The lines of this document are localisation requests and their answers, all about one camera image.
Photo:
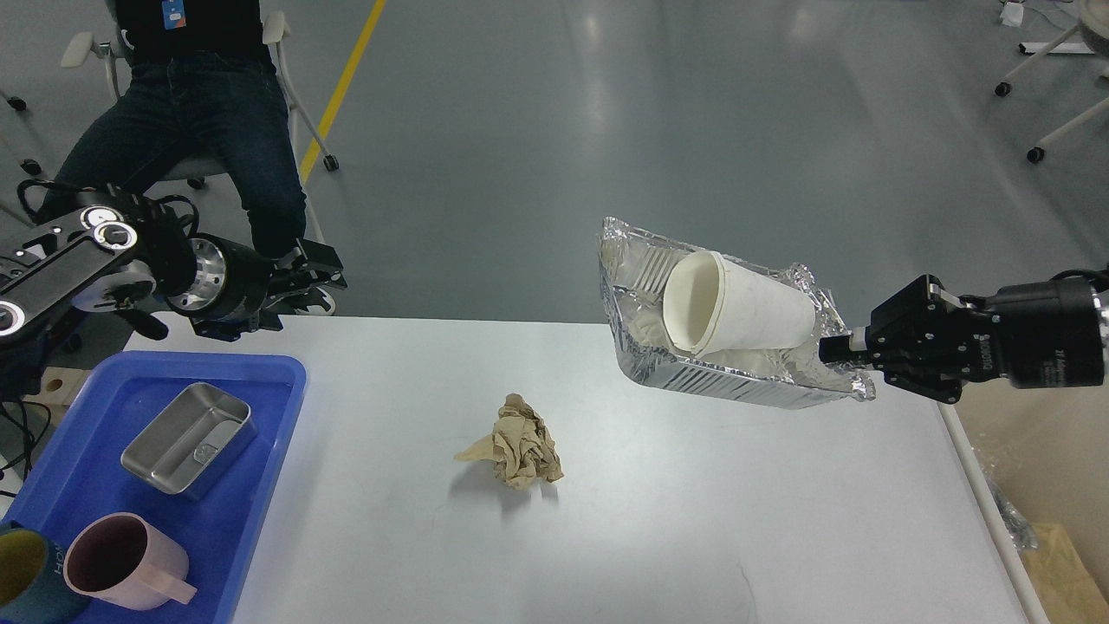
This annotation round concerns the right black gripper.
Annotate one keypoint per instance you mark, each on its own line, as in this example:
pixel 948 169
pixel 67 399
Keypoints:
pixel 1042 335

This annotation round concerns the white plastic bin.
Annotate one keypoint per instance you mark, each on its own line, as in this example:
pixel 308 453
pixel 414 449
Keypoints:
pixel 1046 451

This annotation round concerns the blue mug yellow inside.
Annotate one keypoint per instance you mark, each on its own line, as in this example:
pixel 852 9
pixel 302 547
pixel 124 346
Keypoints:
pixel 33 586

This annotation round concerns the steel rectangular container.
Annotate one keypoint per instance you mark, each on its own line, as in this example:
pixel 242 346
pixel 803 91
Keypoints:
pixel 191 444

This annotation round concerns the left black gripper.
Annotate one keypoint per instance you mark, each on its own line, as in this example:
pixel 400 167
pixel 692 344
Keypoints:
pixel 229 289

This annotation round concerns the brown paper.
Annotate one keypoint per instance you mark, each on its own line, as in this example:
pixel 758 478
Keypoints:
pixel 520 447

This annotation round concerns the aluminium foil tray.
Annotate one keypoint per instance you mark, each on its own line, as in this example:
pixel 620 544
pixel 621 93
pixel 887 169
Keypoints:
pixel 635 265

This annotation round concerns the person in black clothes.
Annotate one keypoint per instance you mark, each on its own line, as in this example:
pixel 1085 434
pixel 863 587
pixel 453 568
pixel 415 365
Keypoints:
pixel 182 130

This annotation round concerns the blue plastic tray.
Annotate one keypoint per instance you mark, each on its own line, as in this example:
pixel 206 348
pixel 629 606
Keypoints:
pixel 80 478

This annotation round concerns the pink mug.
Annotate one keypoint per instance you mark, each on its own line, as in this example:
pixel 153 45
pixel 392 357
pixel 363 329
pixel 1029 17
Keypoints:
pixel 123 560

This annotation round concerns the wooden block with hole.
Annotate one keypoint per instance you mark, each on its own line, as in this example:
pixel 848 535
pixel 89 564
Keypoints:
pixel 59 389

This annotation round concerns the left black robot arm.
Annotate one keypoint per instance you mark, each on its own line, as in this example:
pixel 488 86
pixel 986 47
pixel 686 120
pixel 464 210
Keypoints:
pixel 109 250

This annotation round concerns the white paper cup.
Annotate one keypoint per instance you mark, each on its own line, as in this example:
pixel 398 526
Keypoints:
pixel 711 304

